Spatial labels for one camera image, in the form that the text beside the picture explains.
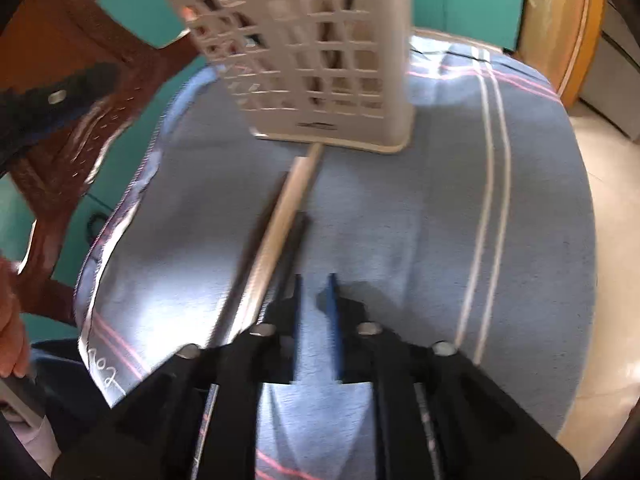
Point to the blue striped cloth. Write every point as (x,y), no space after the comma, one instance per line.
(479,232)

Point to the light wooden chopstick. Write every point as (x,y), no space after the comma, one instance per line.
(272,242)

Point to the brown wooden chair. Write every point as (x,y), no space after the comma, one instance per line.
(42,43)

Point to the black chopstick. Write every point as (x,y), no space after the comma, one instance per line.
(281,277)

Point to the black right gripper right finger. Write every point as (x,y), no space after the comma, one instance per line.
(436,414)

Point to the white plastic utensil basket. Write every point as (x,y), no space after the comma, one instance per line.
(316,71)

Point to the teal lower kitchen cabinets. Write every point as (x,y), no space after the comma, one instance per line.
(495,22)

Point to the wooden framed glass door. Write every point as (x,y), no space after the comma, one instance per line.
(559,38)

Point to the person's left hand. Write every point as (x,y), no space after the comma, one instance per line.
(14,344)

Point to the dark brown chopstick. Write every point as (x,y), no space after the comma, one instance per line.
(230,301)

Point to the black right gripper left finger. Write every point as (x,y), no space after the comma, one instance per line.
(195,417)

